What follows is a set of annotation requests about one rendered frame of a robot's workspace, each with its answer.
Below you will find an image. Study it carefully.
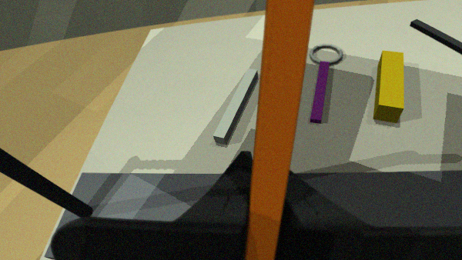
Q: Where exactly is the black handle with grey ring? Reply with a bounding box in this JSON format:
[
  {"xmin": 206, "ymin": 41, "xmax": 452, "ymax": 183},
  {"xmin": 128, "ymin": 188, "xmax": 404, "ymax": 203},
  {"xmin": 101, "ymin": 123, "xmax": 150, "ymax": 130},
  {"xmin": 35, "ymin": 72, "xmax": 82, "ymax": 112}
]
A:
[{"xmin": 410, "ymin": 19, "xmax": 462, "ymax": 54}]

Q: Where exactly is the grey loop with orange handle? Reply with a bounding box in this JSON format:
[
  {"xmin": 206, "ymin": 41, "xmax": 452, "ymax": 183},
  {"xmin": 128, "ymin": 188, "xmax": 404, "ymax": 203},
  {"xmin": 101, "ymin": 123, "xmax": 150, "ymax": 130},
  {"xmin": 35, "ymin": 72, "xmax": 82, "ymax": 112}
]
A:
[{"xmin": 244, "ymin": 0, "xmax": 315, "ymax": 260}]

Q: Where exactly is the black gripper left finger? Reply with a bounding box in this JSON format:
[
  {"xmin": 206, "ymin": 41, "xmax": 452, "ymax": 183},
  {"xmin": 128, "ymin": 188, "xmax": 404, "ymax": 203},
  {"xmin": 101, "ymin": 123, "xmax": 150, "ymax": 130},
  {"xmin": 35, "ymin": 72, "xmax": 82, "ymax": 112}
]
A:
[{"xmin": 51, "ymin": 151, "xmax": 253, "ymax": 260}]

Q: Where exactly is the grey loop with purple handle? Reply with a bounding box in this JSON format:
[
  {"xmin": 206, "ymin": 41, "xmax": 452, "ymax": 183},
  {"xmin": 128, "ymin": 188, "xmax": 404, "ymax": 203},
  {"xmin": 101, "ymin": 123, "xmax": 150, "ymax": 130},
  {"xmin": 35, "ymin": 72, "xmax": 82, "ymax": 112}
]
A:
[{"xmin": 310, "ymin": 43, "xmax": 343, "ymax": 124}]

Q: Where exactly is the grey rectangular bar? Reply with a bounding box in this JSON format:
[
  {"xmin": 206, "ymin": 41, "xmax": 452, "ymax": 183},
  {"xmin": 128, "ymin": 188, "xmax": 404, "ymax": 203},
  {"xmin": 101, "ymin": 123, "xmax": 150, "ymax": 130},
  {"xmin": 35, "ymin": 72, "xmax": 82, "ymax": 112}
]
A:
[{"xmin": 213, "ymin": 68, "xmax": 258, "ymax": 145}]

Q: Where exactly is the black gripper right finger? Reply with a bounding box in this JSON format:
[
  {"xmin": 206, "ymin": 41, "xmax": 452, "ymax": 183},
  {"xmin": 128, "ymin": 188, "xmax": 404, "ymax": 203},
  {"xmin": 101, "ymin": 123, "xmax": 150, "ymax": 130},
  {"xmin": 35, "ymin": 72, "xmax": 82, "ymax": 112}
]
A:
[{"xmin": 275, "ymin": 170, "xmax": 462, "ymax": 260}]

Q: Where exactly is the yellow rectangular block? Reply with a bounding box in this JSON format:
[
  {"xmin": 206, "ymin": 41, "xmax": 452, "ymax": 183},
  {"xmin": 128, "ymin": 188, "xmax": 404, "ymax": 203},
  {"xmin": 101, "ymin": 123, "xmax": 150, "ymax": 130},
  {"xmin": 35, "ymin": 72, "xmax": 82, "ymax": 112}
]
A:
[{"xmin": 373, "ymin": 51, "xmax": 404, "ymax": 123}]

